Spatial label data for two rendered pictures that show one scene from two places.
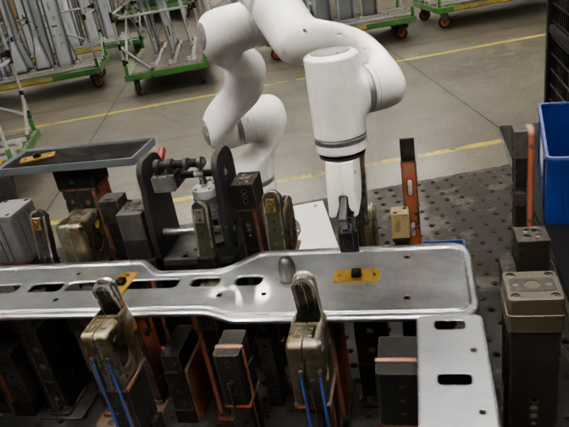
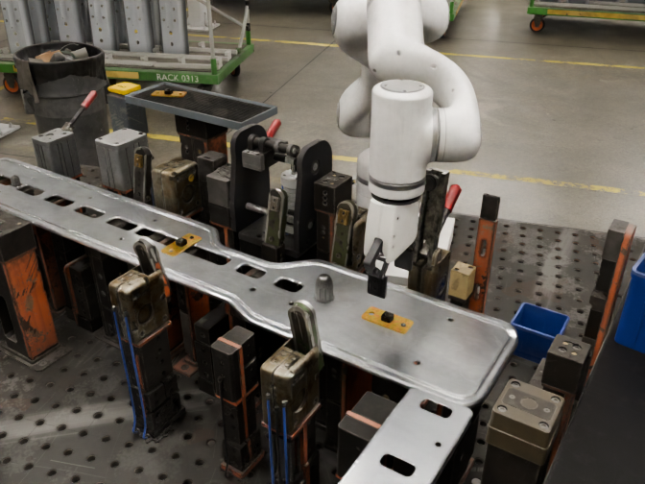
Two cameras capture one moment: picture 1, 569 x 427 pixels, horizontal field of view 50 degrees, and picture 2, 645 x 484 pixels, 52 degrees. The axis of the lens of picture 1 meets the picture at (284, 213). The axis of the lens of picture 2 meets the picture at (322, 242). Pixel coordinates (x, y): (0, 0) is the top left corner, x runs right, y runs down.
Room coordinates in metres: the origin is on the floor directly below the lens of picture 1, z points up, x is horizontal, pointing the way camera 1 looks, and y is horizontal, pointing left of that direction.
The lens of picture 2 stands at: (0.03, -0.28, 1.68)
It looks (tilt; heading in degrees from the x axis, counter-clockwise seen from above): 30 degrees down; 18
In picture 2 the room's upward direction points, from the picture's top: straight up
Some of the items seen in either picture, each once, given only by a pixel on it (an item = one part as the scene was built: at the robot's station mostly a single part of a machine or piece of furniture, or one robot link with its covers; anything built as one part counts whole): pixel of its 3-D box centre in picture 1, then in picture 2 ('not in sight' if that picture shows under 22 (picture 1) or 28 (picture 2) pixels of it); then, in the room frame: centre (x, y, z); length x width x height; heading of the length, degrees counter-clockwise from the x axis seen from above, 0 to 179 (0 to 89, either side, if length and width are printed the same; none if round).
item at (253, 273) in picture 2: (223, 346); (256, 336); (1.00, 0.17, 0.84); 0.12 x 0.05 x 0.29; 165
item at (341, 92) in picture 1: (337, 91); (402, 130); (0.92, -0.11, 1.34); 0.09 x 0.08 x 0.13; 106
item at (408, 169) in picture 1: (415, 253); (474, 317); (1.05, -0.25, 0.95); 0.03 x 0.01 x 0.50; 75
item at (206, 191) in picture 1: (205, 253); (281, 239); (1.22, 0.19, 0.94); 0.18 x 0.13 x 0.49; 75
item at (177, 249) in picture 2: (120, 281); (181, 242); (1.04, 0.34, 1.01); 0.08 x 0.04 x 0.01; 165
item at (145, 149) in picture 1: (75, 157); (200, 104); (1.43, 0.48, 1.16); 0.37 x 0.14 x 0.02; 75
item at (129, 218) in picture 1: (157, 277); (234, 246); (1.24, 0.32, 0.89); 0.13 x 0.11 x 0.38; 165
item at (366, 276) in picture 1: (356, 273); (387, 317); (0.92, -0.11, 1.01); 0.08 x 0.04 x 0.01; 75
